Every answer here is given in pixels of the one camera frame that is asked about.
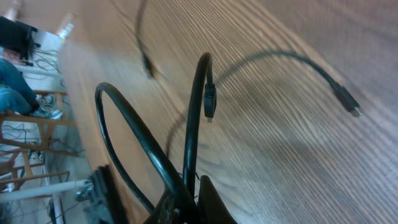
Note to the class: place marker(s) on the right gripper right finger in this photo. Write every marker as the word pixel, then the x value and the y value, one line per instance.
pixel 211 206

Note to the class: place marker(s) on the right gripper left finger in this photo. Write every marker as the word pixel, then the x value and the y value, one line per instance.
pixel 167 210

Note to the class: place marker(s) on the white table leg bar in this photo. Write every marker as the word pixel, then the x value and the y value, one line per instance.
pixel 41 191

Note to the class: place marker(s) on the person in blue jeans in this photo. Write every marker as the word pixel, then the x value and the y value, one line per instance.
pixel 17 96

